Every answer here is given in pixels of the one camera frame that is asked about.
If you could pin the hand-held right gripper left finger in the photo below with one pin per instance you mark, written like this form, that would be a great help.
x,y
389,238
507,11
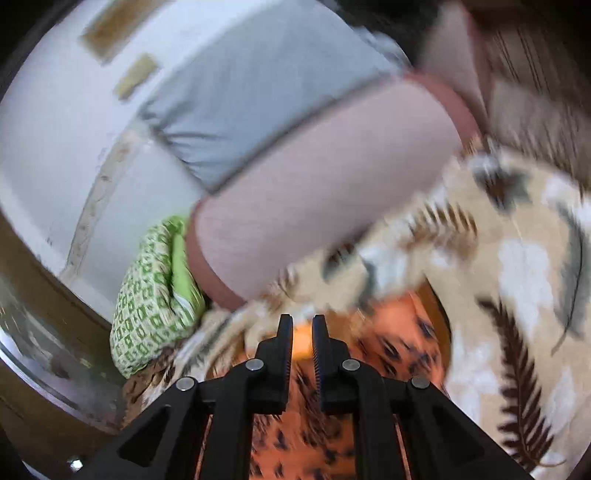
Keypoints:
x,y
281,364

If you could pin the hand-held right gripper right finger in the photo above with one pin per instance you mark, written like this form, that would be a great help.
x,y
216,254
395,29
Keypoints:
x,y
325,364

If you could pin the orange floral garment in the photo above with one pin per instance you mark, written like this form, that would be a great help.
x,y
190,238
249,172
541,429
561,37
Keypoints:
x,y
397,341

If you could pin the green checked pillow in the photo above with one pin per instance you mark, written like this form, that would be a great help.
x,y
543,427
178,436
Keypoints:
x,y
143,314

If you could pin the pink bolster cushion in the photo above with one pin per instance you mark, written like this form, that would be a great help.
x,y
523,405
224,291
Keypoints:
x,y
323,184

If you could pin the leaf print blanket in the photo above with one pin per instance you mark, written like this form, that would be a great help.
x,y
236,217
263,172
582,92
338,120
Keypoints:
x,y
508,277

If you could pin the wooden door with glass panel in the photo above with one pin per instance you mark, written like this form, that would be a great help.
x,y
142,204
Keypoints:
x,y
69,300

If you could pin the grey pillow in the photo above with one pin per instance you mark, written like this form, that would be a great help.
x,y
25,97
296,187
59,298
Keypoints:
x,y
258,92

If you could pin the pink quilted cushion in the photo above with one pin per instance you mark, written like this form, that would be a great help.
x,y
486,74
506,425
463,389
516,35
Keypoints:
x,y
455,69

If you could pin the striped cushion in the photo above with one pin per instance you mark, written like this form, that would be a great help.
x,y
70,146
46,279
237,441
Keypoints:
x,y
540,92

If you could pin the dark fur garment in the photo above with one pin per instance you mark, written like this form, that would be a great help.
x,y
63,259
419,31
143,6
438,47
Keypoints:
x,y
425,27

